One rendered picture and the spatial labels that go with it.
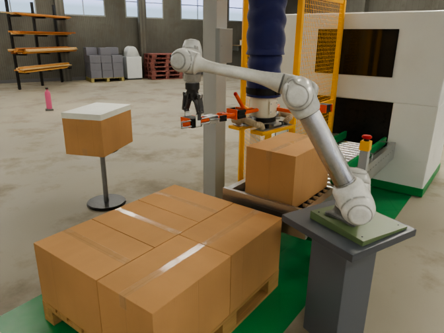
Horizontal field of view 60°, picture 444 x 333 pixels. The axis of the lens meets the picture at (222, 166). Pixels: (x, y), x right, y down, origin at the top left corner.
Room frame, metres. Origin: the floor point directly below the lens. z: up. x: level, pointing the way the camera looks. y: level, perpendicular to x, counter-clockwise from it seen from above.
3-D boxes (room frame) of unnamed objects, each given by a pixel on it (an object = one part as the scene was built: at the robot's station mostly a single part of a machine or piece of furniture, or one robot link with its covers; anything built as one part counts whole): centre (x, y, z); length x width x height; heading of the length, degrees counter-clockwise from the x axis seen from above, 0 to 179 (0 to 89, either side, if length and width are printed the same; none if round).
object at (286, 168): (2.79, -0.52, 0.75); 0.60 x 0.40 x 0.40; 142
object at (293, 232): (2.51, -0.30, 0.48); 0.70 x 0.03 x 0.15; 54
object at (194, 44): (2.01, 0.16, 1.61); 0.13 x 0.11 x 0.16; 168
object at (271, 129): (2.38, -0.33, 1.16); 0.34 x 0.10 x 0.05; 135
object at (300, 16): (4.19, -1.01, 1.05); 1.17 x 0.10 x 2.10; 144
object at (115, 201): (3.73, 1.22, 0.31); 0.40 x 0.40 x 0.62
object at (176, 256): (2.15, 0.34, 0.34); 1.20 x 1.00 x 0.40; 144
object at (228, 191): (2.52, -0.30, 0.58); 0.70 x 0.03 x 0.06; 54
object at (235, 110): (2.27, -0.08, 1.27); 0.10 x 0.08 x 0.06; 45
